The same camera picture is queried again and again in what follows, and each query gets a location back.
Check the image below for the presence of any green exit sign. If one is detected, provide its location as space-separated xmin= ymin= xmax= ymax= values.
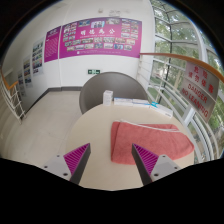
xmin=87 ymin=68 xmax=102 ymax=75

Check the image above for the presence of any pink towel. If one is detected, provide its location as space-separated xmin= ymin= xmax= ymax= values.
xmin=110 ymin=120 xmax=196 ymax=166

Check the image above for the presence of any white stair railing orange handrail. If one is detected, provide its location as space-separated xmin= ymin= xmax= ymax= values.
xmin=0 ymin=68 xmax=27 ymax=125

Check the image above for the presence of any white upright carton box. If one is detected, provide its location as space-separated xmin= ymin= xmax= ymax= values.
xmin=102 ymin=89 xmax=114 ymax=107

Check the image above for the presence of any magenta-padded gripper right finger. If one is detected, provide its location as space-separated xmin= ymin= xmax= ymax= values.
xmin=131 ymin=143 xmax=183 ymax=187

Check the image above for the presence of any white railing with orange handrail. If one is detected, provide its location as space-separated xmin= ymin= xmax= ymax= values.
xmin=136 ymin=52 xmax=224 ymax=164

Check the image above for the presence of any white red-lettered warning sign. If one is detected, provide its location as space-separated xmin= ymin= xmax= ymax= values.
xmin=179 ymin=60 xmax=220 ymax=123

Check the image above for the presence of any small magenta text poster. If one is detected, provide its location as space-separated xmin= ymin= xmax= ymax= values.
xmin=43 ymin=25 xmax=62 ymax=64

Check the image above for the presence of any grey round-backed chair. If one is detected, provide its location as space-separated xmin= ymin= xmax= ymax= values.
xmin=78 ymin=71 xmax=149 ymax=115

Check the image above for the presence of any large magenta photo poster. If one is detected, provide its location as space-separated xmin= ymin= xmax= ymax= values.
xmin=58 ymin=17 xmax=143 ymax=60

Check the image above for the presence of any white photo wall poster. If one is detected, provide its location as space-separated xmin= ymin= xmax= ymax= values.
xmin=22 ymin=55 xmax=34 ymax=88
xmin=31 ymin=39 xmax=45 ymax=77
xmin=17 ymin=70 xmax=25 ymax=96

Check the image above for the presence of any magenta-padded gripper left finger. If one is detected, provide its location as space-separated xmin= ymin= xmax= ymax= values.
xmin=42 ymin=142 xmax=92 ymax=186

